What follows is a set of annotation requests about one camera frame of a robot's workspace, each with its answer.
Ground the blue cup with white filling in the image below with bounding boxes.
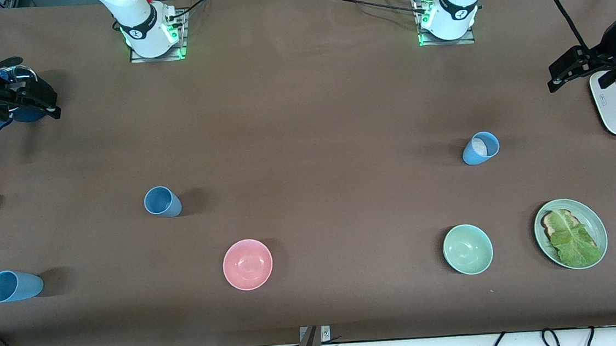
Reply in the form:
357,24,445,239
460,130,502,167

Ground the green lettuce leaf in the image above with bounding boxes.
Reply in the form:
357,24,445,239
547,206,604,270

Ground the small metal bracket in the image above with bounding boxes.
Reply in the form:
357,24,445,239
298,324,332,344

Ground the blue plastic cup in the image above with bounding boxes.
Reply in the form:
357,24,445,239
0,268,45,303
142,184,183,220

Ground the pink bowl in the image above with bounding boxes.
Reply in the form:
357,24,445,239
220,237,275,293

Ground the toasted bread slice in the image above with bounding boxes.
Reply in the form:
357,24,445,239
541,207,598,254

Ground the light green bowl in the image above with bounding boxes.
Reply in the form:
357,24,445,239
441,222,495,277

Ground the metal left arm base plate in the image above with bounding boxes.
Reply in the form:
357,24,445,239
414,0,477,48

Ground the white paper wad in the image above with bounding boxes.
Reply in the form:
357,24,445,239
472,134,497,158

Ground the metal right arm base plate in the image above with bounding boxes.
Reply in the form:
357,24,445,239
126,9,190,64

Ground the light green plate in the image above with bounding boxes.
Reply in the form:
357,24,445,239
532,195,610,273

